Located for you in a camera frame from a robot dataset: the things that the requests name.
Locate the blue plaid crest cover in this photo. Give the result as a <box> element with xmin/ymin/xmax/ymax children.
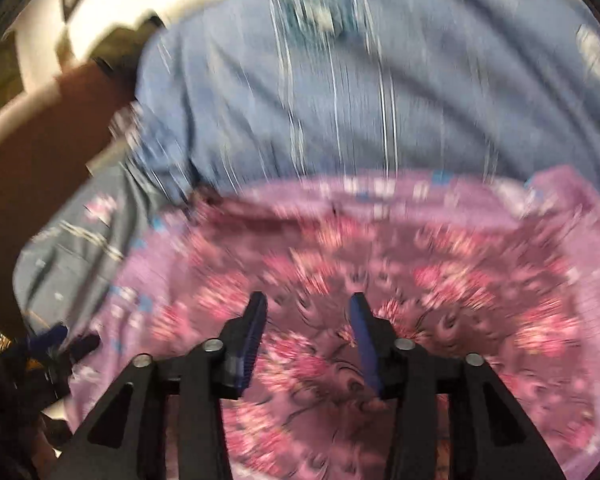
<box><xmin>130</xmin><ymin>0</ymin><xmax>600</xmax><ymax>201</ymax></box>

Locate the person's left forearm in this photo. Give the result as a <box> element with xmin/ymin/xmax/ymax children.
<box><xmin>27</xmin><ymin>425</ymin><xmax>58</xmax><ymax>471</ymax></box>

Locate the purple floral bedsheet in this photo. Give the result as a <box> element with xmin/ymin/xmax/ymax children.
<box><xmin>65</xmin><ymin>167</ymin><xmax>600</xmax><ymax>480</ymax></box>

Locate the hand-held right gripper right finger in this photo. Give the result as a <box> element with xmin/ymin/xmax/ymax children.
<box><xmin>348</xmin><ymin>291</ymin><xmax>568</xmax><ymax>480</ymax></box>

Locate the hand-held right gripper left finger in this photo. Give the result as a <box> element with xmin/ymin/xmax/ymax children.
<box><xmin>47</xmin><ymin>291</ymin><xmax>269</xmax><ymax>480</ymax></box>

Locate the wooden door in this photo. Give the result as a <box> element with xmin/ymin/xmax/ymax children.
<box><xmin>0</xmin><ymin>25</ymin><xmax>31</xmax><ymax>121</ymax></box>

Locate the crumpled grey purple cloth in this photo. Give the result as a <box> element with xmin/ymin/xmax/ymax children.
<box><xmin>110</xmin><ymin>102</ymin><xmax>146</xmax><ymax>146</ymax></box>

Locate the grey striped floral sheet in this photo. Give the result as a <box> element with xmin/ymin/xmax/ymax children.
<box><xmin>12</xmin><ymin>160</ymin><xmax>201</xmax><ymax>331</ymax></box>

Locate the maroon floral garment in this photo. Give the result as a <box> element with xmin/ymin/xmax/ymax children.
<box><xmin>150</xmin><ymin>195</ymin><xmax>600</xmax><ymax>480</ymax></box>

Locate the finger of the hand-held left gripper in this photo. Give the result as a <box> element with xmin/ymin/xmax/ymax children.
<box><xmin>67</xmin><ymin>334</ymin><xmax>102</xmax><ymax>363</ymax></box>
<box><xmin>24</xmin><ymin>325</ymin><xmax>70</xmax><ymax>361</ymax></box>

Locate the olive green cloth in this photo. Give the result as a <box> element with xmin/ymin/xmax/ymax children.
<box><xmin>87</xmin><ymin>15</ymin><xmax>168</xmax><ymax>78</ymax></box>

